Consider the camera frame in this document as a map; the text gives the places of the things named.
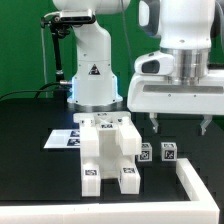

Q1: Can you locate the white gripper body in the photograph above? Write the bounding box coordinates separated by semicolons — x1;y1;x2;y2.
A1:
127;70;224;115

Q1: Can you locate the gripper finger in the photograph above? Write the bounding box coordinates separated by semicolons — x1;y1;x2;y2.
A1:
200;115;212;135
149;113;159;133

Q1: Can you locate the white chair back frame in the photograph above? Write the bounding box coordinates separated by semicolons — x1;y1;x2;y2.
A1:
73;111;142;158

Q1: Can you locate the white tagged cube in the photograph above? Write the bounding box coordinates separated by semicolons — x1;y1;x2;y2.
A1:
138;143;152;162
161;142;177;161

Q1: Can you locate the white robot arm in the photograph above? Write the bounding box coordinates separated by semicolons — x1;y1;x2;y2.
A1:
53;0;224;129

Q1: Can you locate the white U-shaped fence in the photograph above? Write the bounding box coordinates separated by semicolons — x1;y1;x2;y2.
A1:
0;158;220;224

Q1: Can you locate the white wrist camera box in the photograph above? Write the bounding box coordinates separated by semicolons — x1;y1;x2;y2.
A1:
134;51;174;75

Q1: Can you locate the black cable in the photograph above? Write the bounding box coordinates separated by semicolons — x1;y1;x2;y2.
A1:
0;81;64;102

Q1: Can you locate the grey mounted camera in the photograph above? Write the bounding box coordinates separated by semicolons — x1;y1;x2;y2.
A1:
59;9;93;24

